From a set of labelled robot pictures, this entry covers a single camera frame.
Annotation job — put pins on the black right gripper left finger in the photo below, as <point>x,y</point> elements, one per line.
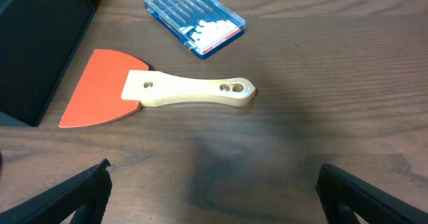
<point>84,197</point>

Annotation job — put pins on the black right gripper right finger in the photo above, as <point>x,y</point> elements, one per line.
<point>346,198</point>

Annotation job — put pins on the orange scraper wooden handle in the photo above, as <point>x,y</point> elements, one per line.
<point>115,84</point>

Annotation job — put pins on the blue precision screwdriver set case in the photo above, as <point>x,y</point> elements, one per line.
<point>203,26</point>

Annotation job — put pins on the black open box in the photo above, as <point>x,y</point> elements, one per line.
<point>38,40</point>

